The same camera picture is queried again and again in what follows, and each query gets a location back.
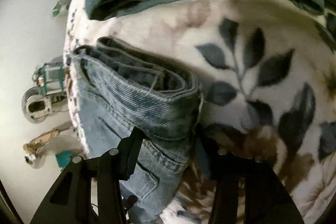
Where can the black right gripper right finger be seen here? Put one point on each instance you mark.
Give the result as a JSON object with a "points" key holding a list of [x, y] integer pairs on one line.
{"points": [[245, 172]]}

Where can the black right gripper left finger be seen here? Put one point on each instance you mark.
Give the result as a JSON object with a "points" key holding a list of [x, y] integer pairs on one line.
{"points": [[88, 191]]}

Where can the blue denim pants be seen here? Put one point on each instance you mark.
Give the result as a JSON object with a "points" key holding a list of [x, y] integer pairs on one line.
{"points": [[147, 98]]}

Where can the teal floor item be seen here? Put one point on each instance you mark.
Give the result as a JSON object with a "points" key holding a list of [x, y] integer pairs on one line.
{"points": [[63, 158]]}

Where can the round grey floor appliance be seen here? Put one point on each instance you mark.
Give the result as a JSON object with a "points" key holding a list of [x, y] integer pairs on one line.
{"points": [[37, 107]]}

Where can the floral bed blanket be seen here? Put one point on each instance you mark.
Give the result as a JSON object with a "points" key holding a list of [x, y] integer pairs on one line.
{"points": [[249, 77]]}

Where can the green box on floor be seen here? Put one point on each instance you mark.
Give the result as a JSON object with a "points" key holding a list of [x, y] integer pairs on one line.
{"points": [[61, 8]]}

